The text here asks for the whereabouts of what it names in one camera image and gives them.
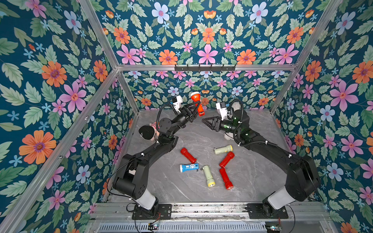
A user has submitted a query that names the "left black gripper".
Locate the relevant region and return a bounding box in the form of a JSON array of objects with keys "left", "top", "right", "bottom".
[{"left": 168, "top": 103, "right": 199, "bottom": 137}]

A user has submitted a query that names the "red flashlight white rim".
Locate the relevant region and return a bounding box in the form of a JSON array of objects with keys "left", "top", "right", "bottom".
[{"left": 190, "top": 91, "right": 205, "bottom": 117}]

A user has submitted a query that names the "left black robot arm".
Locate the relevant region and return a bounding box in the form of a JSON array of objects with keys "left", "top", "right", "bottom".
[{"left": 112, "top": 101, "right": 201, "bottom": 211}]

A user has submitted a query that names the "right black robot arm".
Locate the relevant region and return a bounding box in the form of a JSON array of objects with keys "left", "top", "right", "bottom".
[{"left": 202, "top": 110, "right": 321, "bottom": 215}]

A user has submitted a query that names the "pale green flashlight upper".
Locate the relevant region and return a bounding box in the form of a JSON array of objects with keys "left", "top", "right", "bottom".
[{"left": 214, "top": 145, "right": 233, "bottom": 154}]

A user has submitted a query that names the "pale green flashlight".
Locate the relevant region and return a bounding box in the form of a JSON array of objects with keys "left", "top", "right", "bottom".
[
  {"left": 214, "top": 145, "right": 233, "bottom": 154},
  {"left": 203, "top": 166, "right": 216, "bottom": 187}
]

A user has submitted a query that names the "blue flashlight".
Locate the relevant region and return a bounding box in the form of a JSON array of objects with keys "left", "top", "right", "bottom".
[{"left": 179, "top": 163, "right": 199, "bottom": 173}]

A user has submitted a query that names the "pale green flashlight lower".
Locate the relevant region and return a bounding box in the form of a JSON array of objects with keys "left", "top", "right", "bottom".
[{"left": 203, "top": 166, "right": 216, "bottom": 187}]

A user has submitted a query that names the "white bunny plush blue shirt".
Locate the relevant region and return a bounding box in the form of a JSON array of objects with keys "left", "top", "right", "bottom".
[{"left": 224, "top": 101, "right": 241, "bottom": 140}]

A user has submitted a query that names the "black-haired striped plush doll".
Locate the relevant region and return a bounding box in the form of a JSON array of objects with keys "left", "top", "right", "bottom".
[{"left": 139, "top": 122, "right": 160, "bottom": 141}]

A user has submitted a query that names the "white vent grille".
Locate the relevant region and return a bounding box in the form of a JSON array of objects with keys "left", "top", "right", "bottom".
[{"left": 98, "top": 222, "right": 267, "bottom": 233}]

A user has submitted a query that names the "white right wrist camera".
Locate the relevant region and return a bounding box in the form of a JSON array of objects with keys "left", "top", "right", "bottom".
[{"left": 216, "top": 102, "right": 228, "bottom": 120}]

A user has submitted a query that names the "black hook rail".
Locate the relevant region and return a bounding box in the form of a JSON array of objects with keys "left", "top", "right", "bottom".
[{"left": 174, "top": 64, "right": 236, "bottom": 72}]

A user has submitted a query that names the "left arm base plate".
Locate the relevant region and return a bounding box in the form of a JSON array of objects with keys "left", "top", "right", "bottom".
[{"left": 132, "top": 204, "right": 173, "bottom": 220}]

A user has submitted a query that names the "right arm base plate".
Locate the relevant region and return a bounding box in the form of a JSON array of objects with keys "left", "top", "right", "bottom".
[{"left": 245, "top": 203, "right": 288, "bottom": 219}]

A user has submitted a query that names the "aluminium frame corner post left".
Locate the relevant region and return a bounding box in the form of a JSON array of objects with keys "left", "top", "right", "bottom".
[{"left": 80, "top": 1, "right": 139, "bottom": 115}]

